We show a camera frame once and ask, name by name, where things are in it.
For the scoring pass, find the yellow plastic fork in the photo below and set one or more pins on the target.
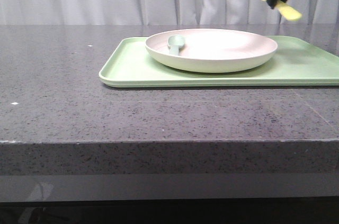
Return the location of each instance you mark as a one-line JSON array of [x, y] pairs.
[[287, 11]]

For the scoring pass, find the beige round plate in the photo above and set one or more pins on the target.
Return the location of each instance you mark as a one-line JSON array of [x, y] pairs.
[[212, 50]]

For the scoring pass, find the light green tray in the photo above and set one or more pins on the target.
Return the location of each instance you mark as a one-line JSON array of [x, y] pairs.
[[296, 63]]

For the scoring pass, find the light green spoon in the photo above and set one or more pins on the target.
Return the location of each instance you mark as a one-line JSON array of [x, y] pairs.
[[175, 43]]

